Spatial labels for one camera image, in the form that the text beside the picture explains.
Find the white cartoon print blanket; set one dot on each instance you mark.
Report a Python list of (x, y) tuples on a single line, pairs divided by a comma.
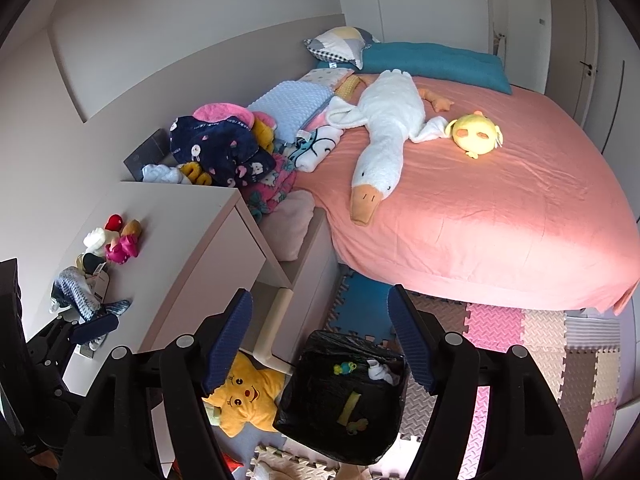
[(317, 152)]

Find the navy rabbit print blanket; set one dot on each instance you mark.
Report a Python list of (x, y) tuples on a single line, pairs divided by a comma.
[(215, 147)]

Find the bin with black bag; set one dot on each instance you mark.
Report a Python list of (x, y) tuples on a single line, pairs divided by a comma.
[(320, 390)]

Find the dark rolled sock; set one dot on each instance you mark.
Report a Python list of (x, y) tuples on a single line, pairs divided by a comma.
[(90, 262)]

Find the colourful small toy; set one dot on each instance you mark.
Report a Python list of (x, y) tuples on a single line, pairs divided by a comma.
[(345, 367)]

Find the teal pillow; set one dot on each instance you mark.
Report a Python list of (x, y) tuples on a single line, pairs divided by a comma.
[(440, 62)]

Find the white door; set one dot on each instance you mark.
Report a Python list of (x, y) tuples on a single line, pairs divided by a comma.
[(585, 20)]

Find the white bedside cabinet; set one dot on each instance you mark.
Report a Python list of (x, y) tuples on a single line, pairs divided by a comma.
[(175, 240)]

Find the pink toy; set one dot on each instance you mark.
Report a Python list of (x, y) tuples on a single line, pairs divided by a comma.
[(120, 250)]

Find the bed with pink sheet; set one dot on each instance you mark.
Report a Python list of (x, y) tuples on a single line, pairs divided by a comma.
[(475, 210)]

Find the pale pink pillow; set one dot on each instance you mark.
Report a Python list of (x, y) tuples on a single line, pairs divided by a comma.
[(290, 220)]

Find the pink floral blanket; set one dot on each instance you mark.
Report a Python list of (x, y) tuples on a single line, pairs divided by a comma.
[(272, 185)]

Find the yellow duck figure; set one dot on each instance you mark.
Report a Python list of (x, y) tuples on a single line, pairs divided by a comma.
[(357, 426)]

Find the white patterned folded blanket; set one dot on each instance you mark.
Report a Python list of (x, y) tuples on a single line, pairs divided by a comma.
[(322, 76)]

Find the foam puzzle floor mat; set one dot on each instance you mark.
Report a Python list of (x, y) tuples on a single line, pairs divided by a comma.
[(500, 320)]

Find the yellow strip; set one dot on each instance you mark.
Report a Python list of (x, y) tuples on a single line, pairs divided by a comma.
[(349, 407)]

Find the pink fleece blanket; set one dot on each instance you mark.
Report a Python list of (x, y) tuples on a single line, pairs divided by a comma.
[(215, 110)]

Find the black box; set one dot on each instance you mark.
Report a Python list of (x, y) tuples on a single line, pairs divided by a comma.
[(145, 155)]

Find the white sock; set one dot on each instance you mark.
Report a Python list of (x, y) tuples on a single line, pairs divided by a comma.
[(382, 372)]

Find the yellow dotted cushion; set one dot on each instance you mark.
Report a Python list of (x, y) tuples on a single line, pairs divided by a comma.
[(347, 87)]

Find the blue knitted cloth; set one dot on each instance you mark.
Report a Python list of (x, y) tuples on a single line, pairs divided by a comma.
[(72, 290)]

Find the white goose plush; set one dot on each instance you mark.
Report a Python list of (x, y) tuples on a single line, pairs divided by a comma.
[(385, 120)]

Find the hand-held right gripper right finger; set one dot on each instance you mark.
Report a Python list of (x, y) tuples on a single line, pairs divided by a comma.
[(407, 340)]

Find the light blue small cloth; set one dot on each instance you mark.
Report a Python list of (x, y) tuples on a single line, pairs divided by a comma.
[(160, 174)]

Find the patchwork checked pillow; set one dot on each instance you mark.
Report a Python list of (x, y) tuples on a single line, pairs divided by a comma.
[(340, 42)]

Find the light blue dotted blanket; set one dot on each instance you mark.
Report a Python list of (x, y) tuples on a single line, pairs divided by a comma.
[(290, 105)]

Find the white paper tag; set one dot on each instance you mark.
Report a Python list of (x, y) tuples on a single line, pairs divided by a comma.
[(100, 285)]

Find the yellow orange toy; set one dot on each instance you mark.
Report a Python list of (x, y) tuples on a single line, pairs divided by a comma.
[(131, 230)]

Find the red heart toy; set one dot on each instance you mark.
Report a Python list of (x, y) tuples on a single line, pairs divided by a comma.
[(114, 222)]

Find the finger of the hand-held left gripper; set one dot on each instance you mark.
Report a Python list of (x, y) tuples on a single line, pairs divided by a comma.
[(92, 331)]

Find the yellow chick plush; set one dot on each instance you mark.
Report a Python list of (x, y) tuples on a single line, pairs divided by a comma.
[(472, 132)]

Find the yellow star plush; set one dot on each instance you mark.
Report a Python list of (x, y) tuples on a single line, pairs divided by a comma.
[(245, 400)]

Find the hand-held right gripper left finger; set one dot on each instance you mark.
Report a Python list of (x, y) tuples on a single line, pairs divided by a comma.
[(230, 340)]

